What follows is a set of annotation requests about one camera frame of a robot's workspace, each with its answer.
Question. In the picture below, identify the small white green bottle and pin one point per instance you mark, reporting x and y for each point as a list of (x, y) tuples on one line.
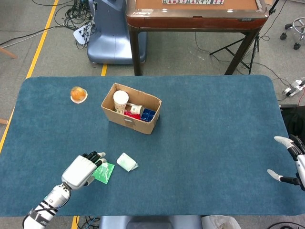
[(137, 109)]

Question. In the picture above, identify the brown cardboard box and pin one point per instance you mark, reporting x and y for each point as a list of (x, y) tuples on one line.
[(114, 117)]

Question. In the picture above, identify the black tripod stand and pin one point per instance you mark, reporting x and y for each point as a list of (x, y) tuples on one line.
[(226, 47)]

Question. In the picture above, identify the grey-blue robot torso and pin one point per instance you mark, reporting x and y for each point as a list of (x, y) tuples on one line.
[(147, 223)]

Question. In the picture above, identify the orange jelly cup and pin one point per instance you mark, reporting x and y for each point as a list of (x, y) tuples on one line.
[(78, 94)]

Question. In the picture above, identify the face-up mahjong tile row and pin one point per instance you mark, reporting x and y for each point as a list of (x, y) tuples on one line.
[(190, 2)]

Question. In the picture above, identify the wooden furniture leg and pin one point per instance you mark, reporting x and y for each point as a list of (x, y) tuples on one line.
[(8, 53), (3, 121)]

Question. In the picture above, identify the clear plastic bag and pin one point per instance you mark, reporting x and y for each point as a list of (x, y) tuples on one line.
[(221, 223)]

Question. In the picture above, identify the chrome wheeled stool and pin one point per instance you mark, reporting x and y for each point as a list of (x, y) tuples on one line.
[(296, 45)]

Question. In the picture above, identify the green snack packet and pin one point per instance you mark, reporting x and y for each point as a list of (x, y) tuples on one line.
[(104, 173)]

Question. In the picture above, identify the black white marker pen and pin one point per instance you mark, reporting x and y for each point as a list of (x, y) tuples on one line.
[(131, 104)]

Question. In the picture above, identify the pale green packet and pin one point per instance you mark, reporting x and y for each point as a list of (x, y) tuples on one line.
[(125, 162)]

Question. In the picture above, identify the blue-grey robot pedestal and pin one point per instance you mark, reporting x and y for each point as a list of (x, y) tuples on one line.
[(112, 43)]

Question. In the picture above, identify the white fern print paper cup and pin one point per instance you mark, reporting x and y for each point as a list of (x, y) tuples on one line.
[(120, 97)]

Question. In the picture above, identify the brown mahjong table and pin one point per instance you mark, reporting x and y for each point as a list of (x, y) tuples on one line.
[(190, 21)]

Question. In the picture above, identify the white power strip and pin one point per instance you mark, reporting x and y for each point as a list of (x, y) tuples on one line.
[(79, 35), (294, 87)]

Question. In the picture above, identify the blue felt table cover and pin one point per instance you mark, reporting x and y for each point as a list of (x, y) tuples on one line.
[(214, 107)]

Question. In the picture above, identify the blue compartment box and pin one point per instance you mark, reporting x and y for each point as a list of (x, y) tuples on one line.
[(147, 115)]

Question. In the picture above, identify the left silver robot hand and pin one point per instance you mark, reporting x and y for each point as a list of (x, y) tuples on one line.
[(78, 171)]

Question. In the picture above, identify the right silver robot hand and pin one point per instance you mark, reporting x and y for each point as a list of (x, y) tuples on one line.
[(300, 168)]

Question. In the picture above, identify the black chair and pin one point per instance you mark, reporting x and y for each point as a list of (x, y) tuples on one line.
[(295, 121)]

